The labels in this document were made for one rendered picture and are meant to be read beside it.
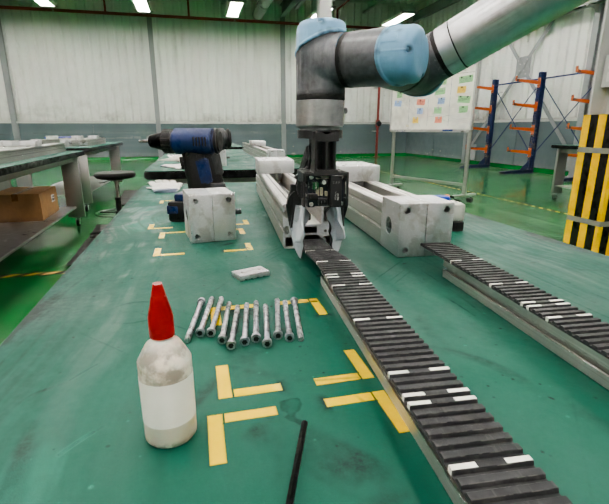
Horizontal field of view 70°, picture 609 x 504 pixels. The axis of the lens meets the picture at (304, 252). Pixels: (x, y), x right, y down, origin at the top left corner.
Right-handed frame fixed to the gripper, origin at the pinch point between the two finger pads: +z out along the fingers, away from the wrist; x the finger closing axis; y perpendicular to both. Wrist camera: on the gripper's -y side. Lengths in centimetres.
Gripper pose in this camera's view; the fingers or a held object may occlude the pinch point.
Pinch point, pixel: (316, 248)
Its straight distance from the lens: 76.2
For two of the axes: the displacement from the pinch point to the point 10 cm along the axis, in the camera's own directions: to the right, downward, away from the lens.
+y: 1.7, 2.7, -9.5
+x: 9.9, -0.5, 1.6
